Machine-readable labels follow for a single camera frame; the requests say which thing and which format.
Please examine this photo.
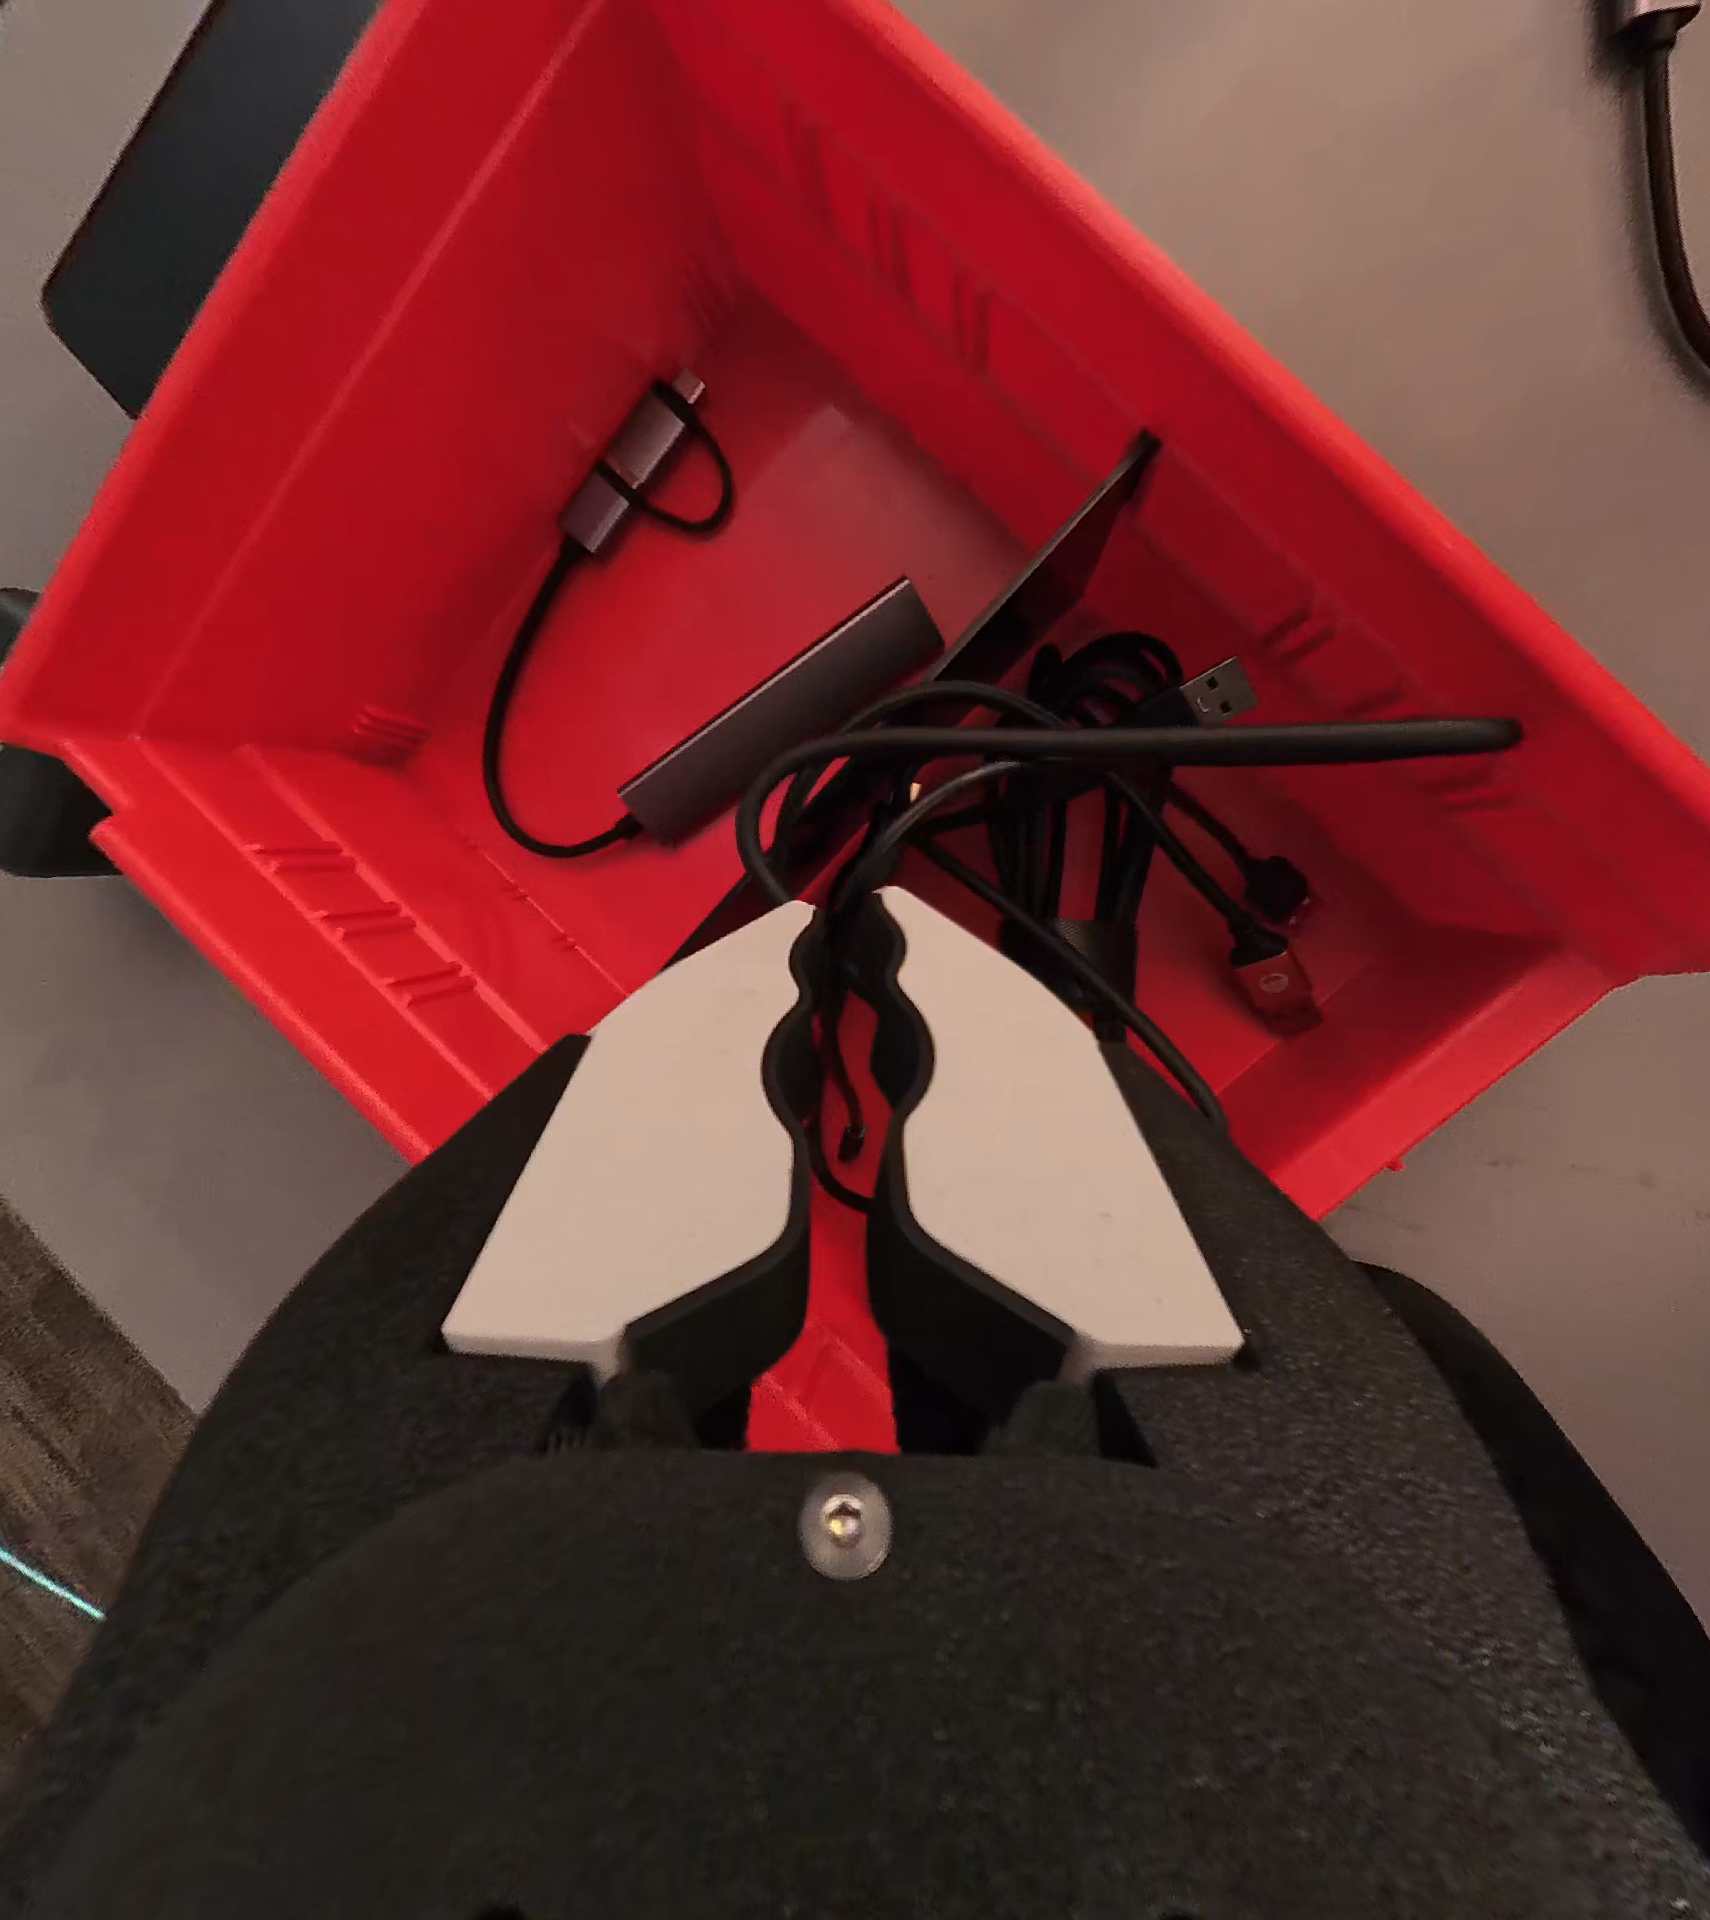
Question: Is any thick black cable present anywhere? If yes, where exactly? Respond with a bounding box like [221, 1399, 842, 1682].
[732, 677, 1530, 1163]

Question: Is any dark grey usb hub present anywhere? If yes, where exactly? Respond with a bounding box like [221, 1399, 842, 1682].
[1595, 0, 1710, 404]
[480, 370, 950, 863]

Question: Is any copper plug usb-c cable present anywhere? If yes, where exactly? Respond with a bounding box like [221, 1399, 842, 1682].
[1169, 816, 1325, 1040]

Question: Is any black bin divider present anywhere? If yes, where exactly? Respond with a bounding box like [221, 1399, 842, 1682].
[666, 431, 1164, 977]

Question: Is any black power box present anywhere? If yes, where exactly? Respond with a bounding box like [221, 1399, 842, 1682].
[0, 587, 114, 880]

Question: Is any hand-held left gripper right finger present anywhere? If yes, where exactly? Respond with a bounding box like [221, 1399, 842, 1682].
[866, 884, 1247, 1373]

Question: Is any red storage bin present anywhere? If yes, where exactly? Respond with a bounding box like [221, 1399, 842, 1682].
[0, 0, 1710, 1219]

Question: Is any black usb-a cable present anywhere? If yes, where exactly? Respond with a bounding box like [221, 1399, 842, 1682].
[985, 634, 1266, 1004]

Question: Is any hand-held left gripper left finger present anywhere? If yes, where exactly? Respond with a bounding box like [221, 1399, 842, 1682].
[441, 899, 820, 1379]

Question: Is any black angled plug cable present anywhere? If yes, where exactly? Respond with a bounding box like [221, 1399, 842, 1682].
[1213, 839, 1317, 920]

